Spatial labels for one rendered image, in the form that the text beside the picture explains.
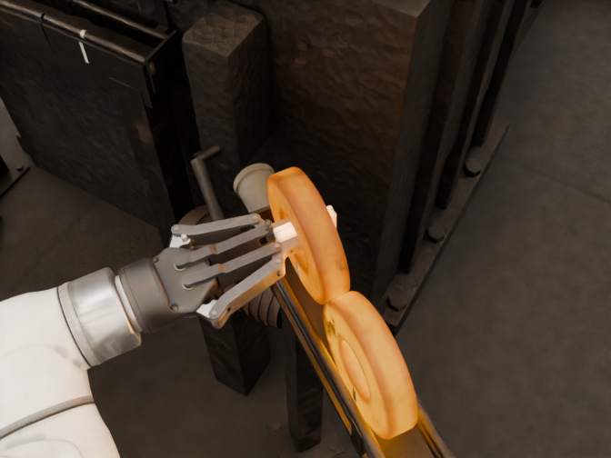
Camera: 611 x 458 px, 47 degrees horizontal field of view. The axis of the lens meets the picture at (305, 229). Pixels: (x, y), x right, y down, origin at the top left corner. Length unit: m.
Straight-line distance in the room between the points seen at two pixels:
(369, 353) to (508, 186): 1.22
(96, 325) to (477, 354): 1.03
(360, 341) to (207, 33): 0.47
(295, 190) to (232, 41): 0.28
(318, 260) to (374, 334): 0.10
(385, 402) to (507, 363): 0.93
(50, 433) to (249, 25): 0.56
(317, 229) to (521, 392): 0.95
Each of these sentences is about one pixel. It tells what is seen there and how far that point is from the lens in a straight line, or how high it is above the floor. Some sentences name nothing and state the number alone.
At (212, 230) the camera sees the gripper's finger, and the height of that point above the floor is 0.78.
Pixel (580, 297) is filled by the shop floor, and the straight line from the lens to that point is 1.73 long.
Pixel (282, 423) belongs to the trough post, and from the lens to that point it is 1.48.
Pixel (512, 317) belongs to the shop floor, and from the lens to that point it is 1.65.
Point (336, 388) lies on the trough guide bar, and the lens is 0.77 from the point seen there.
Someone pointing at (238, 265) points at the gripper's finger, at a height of 0.78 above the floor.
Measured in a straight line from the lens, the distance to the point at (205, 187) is 1.05.
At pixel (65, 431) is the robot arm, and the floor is 0.77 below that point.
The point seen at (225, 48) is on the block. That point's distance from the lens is 0.93.
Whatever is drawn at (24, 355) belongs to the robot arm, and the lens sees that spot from 0.72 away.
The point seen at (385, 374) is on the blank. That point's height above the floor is 0.79.
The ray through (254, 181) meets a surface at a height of 0.69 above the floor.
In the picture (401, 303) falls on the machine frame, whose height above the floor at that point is 0.09.
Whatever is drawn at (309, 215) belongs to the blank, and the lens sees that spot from 0.71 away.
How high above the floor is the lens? 1.42
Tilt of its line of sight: 56 degrees down
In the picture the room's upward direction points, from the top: straight up
